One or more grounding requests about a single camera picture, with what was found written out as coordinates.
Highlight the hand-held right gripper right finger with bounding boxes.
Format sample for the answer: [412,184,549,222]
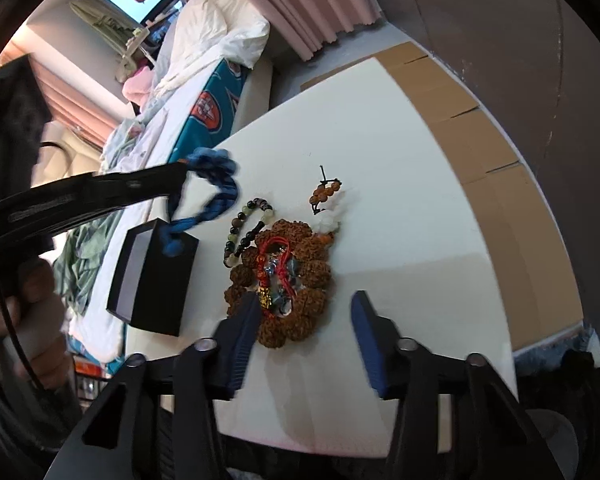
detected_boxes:
[350,290,566,480]

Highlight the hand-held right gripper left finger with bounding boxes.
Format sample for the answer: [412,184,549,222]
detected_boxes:
[42,291,264,480]

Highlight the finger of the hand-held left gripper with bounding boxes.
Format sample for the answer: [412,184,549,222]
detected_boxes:
[87,161,189,190]
[0,174,183,243]

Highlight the blue braided rope bracelet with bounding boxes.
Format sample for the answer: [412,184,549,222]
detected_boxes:
[164,147,242,259]

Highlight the black jewelry box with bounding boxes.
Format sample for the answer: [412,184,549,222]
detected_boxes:
[106,218,200,337]

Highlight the person's left forearm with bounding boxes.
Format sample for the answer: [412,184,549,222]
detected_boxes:
[0,367,83,466]

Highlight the person's left hand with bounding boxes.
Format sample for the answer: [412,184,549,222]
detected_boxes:
[0,259,75,392]

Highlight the white printed bed sheet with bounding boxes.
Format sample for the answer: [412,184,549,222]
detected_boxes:
[101,95,221,188]

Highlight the green crumpled cloth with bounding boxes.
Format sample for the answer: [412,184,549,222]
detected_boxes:
[54,209,127,313]

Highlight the pink pleated curtain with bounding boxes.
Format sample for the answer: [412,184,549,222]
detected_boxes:
[205,0,384,59]
[4,54,133,147]

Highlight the pink cloth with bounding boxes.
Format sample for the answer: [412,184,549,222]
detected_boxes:
[122,64,154,107]

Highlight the teal printed blanket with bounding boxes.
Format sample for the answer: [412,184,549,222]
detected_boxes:
[179,57,254,150]

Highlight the white drying rack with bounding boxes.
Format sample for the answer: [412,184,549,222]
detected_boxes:
[70,1,153,81]

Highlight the white duvet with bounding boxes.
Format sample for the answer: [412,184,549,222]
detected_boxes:
[152,0,272,102]

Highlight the brown cardboard sheet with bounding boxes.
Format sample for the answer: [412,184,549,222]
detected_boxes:
[300,42,586,352]

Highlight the large brown seed bead bracelet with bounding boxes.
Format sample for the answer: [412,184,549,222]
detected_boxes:
[223,219,335,349]

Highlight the red cord charm bracelet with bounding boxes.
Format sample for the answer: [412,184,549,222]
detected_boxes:
[252,240,302,319]

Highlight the black and green bead bracelet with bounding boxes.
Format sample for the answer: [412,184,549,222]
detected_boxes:
[223,199,279,269]

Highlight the white bead bracelet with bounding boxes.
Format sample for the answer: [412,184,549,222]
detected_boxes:
[312,190,354,237]

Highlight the black cable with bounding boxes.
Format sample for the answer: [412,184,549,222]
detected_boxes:
[0,240,46,392]

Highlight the small orange bead bracelet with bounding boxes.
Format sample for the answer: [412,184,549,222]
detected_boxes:
[308,165,342,216]

